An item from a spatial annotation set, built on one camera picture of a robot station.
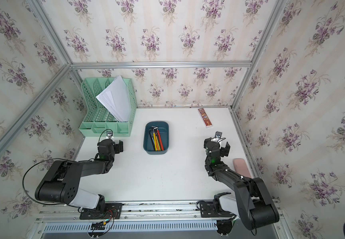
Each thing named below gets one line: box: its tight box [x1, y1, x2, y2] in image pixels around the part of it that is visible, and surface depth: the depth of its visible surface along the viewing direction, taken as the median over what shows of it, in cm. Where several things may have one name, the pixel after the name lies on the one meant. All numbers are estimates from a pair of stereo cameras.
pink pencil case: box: [232, 158, 252, 179], surface depth 89 cm
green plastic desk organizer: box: [78, 77, 138, 137], surface depth 103 cm
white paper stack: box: [95, 74, 131, 122], surface depth 98 cm
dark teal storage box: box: [143, 120, 170, 155], surface depth 103 cm
